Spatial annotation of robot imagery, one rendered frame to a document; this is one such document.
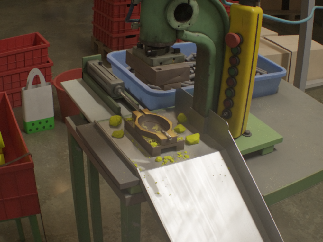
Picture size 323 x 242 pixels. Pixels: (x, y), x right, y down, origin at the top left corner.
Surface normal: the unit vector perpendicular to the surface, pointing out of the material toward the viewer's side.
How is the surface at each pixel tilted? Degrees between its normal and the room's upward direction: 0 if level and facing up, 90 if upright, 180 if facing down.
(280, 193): 90
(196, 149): 0
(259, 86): 100
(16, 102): 90
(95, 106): 0
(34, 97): 81
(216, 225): 30
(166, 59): 90
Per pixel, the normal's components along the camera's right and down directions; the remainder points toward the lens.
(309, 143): 0.04, -0.89
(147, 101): -0.88, 0.33
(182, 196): 0.28, -0.56
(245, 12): -0.61, 0.25
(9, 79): 0.47, 0.42
